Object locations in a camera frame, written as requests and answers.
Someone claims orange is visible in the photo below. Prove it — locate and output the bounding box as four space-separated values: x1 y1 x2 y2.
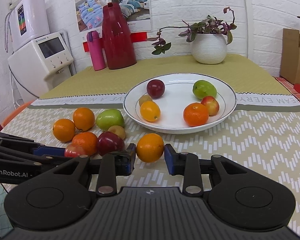
52 119 76 142
136 133 164 163
72 107 95 132

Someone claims textured orange tangerine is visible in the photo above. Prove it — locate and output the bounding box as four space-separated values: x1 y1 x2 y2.
183 102 209 127

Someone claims yellow-orange kumquat fruit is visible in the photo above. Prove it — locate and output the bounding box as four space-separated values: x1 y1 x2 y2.
140 101 161 122

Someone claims green apple large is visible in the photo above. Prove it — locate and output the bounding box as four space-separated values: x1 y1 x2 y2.
192 80 217 100

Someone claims dark red plum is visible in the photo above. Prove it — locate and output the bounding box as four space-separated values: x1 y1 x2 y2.
147 79 165 99
97 131 125 156

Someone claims small red apple table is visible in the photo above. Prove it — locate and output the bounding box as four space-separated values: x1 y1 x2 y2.
64 144 86 158

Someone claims orange tangerine middle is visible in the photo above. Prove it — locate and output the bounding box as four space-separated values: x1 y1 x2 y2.
72 132 98 156

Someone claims small brown kiwi table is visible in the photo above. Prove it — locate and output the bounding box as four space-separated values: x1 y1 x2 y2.
108 125 126 140

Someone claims orange chair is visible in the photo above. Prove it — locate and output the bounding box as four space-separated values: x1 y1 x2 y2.
1 100 34 127

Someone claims green apple on table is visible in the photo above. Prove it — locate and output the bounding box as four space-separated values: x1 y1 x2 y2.
96 109 125 131

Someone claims small red-yellow apple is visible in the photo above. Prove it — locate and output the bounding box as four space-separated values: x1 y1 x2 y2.
200 96 219 116

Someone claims small brown longan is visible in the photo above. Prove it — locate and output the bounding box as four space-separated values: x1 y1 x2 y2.
139 94 153 106

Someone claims white machine with screen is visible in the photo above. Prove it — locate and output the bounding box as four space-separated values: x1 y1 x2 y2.
8 30 76 103

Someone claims pink thermos bottle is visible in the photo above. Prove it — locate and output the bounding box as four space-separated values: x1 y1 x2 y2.
87 30 106 71

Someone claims white ribbed plant pot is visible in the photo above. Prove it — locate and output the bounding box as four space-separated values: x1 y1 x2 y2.
191 34 228 64

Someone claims dark red thermos jug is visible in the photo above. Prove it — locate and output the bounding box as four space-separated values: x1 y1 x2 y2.
102 2 136 70

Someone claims red plaid cloth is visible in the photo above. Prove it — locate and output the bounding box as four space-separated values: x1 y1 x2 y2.
275 77 300 101

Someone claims purple-green trailing plant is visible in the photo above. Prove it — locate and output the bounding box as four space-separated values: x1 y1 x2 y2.
146 7 237 55

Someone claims brown cardboard box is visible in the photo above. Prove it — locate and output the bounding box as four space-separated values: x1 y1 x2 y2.
280 29 300 85

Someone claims white wall-mounted purifier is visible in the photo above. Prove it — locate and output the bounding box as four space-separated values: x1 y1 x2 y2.
9 0 50 52

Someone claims bedding poster on wall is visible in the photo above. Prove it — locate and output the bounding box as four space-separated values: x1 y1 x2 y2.
75 0 152 33

